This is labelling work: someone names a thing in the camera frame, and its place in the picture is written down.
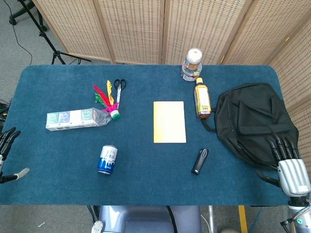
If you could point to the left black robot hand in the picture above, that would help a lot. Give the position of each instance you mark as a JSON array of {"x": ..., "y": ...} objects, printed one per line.
[{"x": 7, "y": 139}]

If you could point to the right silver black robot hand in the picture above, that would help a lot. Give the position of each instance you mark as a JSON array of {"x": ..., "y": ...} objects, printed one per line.
[{"x": 292, "y": 173}]

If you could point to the black stapler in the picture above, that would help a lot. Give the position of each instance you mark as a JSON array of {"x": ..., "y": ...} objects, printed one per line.
[{"x": 200, "y": 160}]

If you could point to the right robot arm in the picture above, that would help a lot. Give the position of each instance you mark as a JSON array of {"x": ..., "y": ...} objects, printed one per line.
[{"x": 300, "y": 213}]

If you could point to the black backpack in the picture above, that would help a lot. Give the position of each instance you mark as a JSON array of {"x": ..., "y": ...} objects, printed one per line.
[{"x": 252, "y": 119}]

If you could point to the yellow white notebook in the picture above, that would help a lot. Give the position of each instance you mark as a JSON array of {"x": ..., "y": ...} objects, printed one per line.
[{"x": 169, "y": 122}]

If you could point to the yellow table leg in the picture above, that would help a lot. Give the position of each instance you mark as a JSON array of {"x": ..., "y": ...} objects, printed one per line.
[{"x": 243, "y": 219}]

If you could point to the tissue multipack in plastic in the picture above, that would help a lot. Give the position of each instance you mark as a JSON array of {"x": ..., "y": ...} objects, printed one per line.
[{"x": 73, "y": 119}]

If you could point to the metal table leg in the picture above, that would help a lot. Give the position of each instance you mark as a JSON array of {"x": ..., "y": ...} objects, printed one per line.
[{"x": 212, "y": 219}]

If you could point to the blue white drink can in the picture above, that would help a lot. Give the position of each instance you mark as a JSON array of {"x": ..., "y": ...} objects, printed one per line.
[{"x": 107, "y": 159}]

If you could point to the colourful feather shuttlecock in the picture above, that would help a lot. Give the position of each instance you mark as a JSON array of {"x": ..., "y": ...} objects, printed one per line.
[{"x": 108, "y": 103}]

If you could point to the black tripod stand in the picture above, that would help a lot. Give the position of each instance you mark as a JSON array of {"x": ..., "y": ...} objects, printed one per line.
[{"x": 46, "y": 36}]

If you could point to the amber tea bottle yellow label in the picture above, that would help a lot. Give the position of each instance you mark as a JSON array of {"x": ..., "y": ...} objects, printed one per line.
[{"x": 202, "y": 99}]

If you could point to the black office chair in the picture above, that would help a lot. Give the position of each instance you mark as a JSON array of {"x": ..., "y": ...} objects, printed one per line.
[{"x": 17, "y": 14}]

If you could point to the clear round plastic container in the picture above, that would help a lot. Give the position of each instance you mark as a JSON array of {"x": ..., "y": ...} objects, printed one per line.
[{"x": 190, "y": 74}]

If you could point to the blue table mat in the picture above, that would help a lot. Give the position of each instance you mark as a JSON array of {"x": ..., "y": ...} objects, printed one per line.
[{"x": 150, "y": 174}]

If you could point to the grey robot torso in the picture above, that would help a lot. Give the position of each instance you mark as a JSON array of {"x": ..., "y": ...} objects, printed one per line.
[{"x": 150, "y": 219}]

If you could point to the nut jar white lid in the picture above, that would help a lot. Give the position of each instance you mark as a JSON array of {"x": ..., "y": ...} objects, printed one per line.
[{"x": 194, "y": 58}]

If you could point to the woven folding screen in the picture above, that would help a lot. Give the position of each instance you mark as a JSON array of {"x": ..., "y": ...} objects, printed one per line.
[{"x": 136, "y": 26}]

